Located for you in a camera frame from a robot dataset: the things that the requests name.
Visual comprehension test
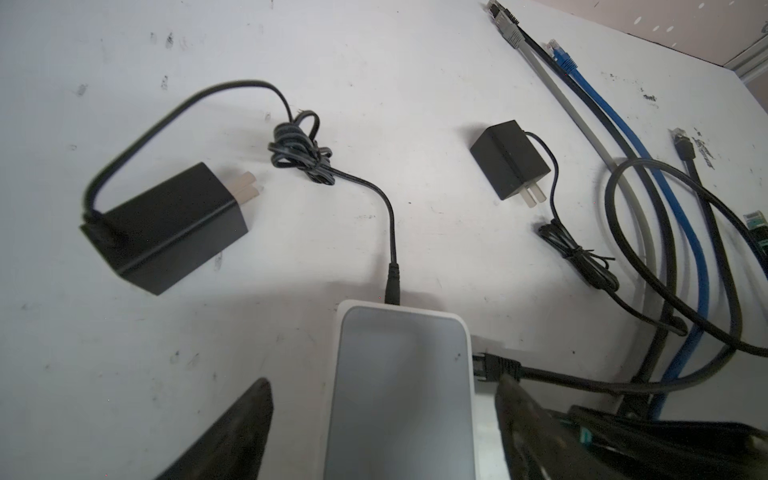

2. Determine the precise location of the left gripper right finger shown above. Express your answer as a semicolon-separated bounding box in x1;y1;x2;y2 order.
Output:
495;374;622;479

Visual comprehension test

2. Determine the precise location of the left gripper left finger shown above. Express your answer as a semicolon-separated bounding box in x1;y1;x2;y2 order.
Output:
158;378;274;479

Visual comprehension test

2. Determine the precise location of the white network switch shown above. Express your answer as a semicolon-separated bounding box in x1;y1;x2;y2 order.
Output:
318;300;479;479

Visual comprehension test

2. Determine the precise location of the black power adapter with cord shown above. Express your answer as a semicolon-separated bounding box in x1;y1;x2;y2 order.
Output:
80;79;401;305

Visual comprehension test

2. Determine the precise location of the green-booted black ethernet cable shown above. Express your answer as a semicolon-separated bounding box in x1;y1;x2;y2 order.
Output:
670;127;768;361

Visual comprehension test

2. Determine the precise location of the dark blue ethernet cable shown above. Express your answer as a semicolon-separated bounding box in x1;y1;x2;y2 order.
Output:
545;38;712;421

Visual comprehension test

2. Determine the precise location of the grey ethernet cable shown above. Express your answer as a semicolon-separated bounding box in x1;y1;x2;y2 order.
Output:
485;0;661;325

